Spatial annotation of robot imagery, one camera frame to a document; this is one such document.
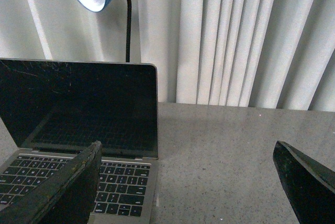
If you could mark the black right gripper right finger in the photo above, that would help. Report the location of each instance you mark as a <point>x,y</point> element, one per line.
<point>308,185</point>

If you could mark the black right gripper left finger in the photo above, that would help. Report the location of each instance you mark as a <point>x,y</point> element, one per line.
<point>66,197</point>

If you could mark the silver laptop with black keyboard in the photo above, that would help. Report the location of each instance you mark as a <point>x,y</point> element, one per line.
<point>53,110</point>

